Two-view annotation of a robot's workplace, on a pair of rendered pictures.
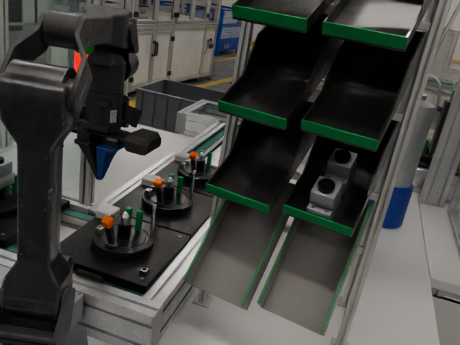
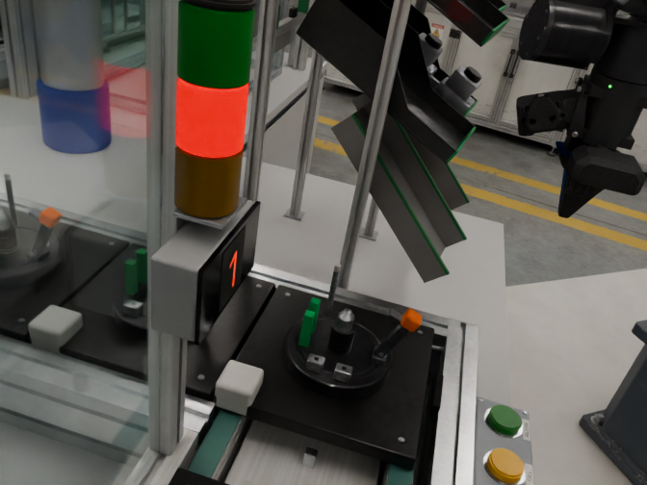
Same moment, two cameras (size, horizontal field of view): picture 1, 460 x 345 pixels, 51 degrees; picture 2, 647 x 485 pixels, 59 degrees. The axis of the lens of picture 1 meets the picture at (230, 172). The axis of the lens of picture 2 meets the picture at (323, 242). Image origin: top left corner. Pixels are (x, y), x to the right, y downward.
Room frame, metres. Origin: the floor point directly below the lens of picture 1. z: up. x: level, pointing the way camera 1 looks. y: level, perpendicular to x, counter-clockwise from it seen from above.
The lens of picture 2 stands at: (1.05, 0.77, 1.48)
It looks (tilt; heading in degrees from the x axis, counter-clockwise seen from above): 31 degrees down; 265
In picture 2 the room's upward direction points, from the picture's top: 10 degrees clockwise
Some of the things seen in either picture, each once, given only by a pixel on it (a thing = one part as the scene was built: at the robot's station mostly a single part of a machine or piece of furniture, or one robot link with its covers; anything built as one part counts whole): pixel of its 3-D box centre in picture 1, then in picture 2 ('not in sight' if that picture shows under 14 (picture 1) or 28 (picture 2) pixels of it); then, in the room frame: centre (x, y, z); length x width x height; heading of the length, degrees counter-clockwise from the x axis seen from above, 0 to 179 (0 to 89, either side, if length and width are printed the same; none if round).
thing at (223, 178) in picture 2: not in sight; (207, 174); (1.11, 0.37, 1.28); 0.05 x 0.05 x 0.05
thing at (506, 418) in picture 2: not in sight; (504, 421); (0.74, 0.28, 0.96); 0.04 x 0.04 x 0.02
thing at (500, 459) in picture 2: not in sight; (504, 467); (0.76, 0.35, 0.96); 0.04 x 0.04 x 0.02
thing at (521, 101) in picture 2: (119, 109); (550, 108); (0.80, 0.21, 1.33); 0.07 x 0.07 x 0.06; 72
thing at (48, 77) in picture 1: (41, 200); not in sight; (0.50, 0.21, 1.30); 0.07 x 0.06 x 0.32; 91
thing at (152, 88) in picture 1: (190, 109); not in sight; (3.09, 0.32, 0.73); 0.62 x 0.42 x 0.23; 76
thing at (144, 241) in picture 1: (124, 227); (342, 333); (0.95, 0.22, 1.01); 0.24 x 0.24 x 0.13; 76
